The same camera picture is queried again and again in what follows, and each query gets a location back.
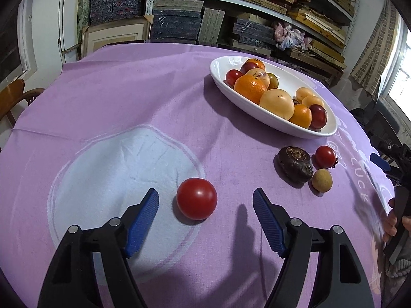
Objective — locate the beige picture frame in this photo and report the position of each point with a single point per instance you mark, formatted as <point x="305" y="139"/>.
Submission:
<point x="112" y="37"/>

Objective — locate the stack of dark grey boxes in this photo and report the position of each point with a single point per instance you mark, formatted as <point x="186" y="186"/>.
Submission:
<point x="176" y="22"/>

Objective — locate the upright grey box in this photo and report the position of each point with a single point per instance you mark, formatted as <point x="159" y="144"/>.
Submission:
<point x="211" y="25"/>

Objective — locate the person's right hand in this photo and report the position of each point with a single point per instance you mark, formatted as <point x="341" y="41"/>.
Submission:
<point x="389" y="221"/>

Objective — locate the black chair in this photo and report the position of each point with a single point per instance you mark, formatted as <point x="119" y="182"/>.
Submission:
<point x="379" y="122"/>

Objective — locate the purple striped pepino melon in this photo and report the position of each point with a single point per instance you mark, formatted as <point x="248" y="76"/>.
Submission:
<point x="259" y="76"/>

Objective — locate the dark red plum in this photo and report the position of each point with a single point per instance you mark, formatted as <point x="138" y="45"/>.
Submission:
<point x="318" y="116"/>

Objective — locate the plain yellow pepino melon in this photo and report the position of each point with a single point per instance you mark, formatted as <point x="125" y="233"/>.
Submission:
<point x="305" y="92"/>
<point x="314" y="101"/>

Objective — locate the white door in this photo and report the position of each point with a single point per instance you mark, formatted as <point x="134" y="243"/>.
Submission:
<point x="72" y="16"/>

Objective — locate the stack of dark flat boxes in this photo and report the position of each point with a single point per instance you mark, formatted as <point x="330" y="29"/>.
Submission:
<point x="253" y="32"/>

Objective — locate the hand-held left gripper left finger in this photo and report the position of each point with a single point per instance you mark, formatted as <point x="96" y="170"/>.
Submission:
<point x="143" y="221"/>

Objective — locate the purple printed tablecloth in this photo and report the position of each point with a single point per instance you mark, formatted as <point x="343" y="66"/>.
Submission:
<point x="128" y="102"/>

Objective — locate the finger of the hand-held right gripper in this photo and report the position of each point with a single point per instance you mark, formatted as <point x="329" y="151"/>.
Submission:
<point x="379" y="162"/>
<point x="387" y="146"/>

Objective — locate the stack of patterned blue boxes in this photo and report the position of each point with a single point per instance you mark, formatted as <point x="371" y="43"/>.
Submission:
<point x="115" y="3"/>

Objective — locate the bright side window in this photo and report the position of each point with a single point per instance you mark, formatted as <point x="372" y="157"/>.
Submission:
<point x="401" y="70"/>

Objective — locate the small mandarin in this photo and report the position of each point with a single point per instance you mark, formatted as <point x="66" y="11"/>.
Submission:
<point x="256" y="62"/>

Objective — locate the pink cloth bundle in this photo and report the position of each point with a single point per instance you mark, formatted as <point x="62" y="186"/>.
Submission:
<point x="290" y="35"/>

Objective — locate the small dark red tomato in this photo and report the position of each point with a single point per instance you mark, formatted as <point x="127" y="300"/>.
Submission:
<point x="247" y="67"/>

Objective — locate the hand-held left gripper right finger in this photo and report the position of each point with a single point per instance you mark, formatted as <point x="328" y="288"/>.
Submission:
<point x="268" y="224"/>

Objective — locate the white oval plate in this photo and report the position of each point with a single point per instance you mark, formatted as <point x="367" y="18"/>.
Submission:
<point x="244" y="109"/>

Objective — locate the wooden chair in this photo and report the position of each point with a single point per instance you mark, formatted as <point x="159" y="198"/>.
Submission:
<point x="12" y="94"/>

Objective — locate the bright orange mandarin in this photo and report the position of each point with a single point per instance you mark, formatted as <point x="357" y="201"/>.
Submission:
<point x="250" y="89"/>

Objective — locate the large yellow pepino melon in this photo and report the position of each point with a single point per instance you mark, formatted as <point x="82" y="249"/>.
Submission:
<point x="276" y="103"/>

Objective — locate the stack of wooden frames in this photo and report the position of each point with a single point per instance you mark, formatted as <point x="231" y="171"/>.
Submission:
<point x="324" y="35"/>

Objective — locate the red cherry tomato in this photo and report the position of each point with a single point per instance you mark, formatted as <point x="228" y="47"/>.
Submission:
<point x="233" y="76"/>
<point x="196" y="199"/>
<point x="325" y="156"/>

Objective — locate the tan longan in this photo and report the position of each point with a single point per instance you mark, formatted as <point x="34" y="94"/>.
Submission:
<point x="322" y="180"/>

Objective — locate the white framed window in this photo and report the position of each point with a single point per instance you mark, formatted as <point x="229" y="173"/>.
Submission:
<point x="12" y="48"/>

